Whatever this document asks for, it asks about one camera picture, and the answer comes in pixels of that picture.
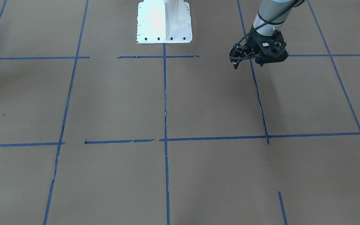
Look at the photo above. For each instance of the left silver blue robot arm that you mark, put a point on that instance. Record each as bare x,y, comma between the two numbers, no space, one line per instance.
272,15

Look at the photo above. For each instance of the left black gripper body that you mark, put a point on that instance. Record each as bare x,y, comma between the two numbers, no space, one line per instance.
253,41

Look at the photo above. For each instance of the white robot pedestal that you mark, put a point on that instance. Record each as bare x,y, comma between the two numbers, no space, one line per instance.
164,21

